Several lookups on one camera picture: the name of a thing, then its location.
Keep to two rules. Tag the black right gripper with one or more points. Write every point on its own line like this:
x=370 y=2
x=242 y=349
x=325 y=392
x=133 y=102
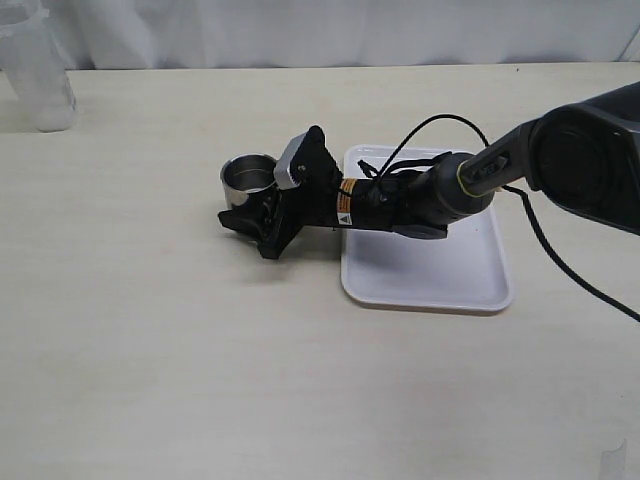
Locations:
x=313 y=203

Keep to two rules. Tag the stainless steel cup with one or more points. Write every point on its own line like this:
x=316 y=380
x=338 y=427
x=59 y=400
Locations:
x=246 y=175

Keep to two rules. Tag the clear plastic measuring cup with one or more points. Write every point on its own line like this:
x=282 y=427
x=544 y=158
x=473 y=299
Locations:
x=34 y=67

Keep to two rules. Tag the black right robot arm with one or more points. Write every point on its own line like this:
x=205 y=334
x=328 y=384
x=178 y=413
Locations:
x=583 y=156

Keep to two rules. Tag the white rectangular plastic tray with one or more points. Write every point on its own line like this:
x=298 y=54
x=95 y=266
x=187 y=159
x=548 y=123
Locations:
x=465 y=273

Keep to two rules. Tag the white backdrop curtain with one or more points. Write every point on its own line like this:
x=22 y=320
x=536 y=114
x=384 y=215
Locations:
x=111 y=35

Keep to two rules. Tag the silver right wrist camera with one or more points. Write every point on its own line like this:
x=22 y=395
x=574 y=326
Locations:
x=283 y=172

